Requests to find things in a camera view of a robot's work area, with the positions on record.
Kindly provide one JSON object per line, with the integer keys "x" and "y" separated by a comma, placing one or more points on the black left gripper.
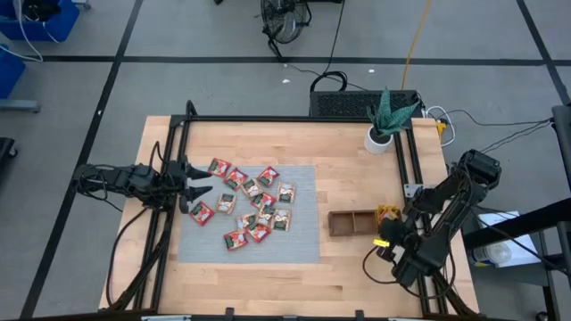
{"x": 178, "y": 187}

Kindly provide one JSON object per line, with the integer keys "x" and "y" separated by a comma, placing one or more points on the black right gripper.
{"x": 417, "y": 260}

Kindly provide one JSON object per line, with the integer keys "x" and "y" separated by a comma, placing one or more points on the red tea packet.
{"x": 219, "y": 167}
{"x": 201, "y": 213}
{"x": 263, "y": 200}
{"x": 235, "y": 178}
{"x": 259, "y": 232}
{"x": 235, "y": 240}
{"x": 268, "y": 176}

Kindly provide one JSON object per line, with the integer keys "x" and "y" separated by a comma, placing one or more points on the wooden compartment organizer box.
{"x": 352, "y": 224}

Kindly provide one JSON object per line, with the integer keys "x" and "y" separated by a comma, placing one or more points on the grey woven placemat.
{"x": 294, "y": 245}

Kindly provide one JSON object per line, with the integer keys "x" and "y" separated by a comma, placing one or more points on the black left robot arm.
{"x": 125, "y": 180}

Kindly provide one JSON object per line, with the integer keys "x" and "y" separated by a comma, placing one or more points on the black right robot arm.
{"x": 479, "y": 167}

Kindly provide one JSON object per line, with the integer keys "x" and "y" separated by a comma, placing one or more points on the tan tea packet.
{"x": 226, "y": 203}
{"x": 245, "y": 220}
{"x": 281, "y": 219}
{"x": 286, "y": 192}
{"x": 251, "y": 187}
{"x": 266, "y": 215}

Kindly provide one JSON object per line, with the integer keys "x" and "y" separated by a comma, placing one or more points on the snake plant in white pot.
{"x": 378, "y": 142}

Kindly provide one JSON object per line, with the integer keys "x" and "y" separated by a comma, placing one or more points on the white box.
{"x": 513, "y": 254}

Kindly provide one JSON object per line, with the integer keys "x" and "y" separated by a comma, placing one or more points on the yellow plug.
{"x": 441, "y": 127}

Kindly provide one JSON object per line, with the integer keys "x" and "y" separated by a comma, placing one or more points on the black perforated computer case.
{"x": 339, "y": 104}

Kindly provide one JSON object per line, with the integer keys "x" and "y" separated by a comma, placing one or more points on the black stand beam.
{"x": 535, "y": 218}

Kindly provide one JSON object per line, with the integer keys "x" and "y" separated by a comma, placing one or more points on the black floor fan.
{"x": 285, "y": 18}

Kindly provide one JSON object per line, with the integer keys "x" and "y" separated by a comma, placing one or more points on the grey cart base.
{"x": 20, "y": 105}

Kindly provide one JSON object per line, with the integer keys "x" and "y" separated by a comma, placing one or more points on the black caster base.
{"x": 5, "y": 149}

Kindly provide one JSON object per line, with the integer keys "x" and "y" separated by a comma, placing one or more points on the blue plastic bin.
{"x": 11, "y": 71}
{"x": 67, "y": 22}

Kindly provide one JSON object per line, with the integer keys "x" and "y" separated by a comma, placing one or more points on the silver mounting bracket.
{"x": 411, "y": 189}

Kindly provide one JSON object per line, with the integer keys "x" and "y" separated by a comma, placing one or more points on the black aluminium table frame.
{"x": 290, "y": 119}

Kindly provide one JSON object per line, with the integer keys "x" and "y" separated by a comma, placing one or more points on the black stand post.
{"x": 563, "y": 134}

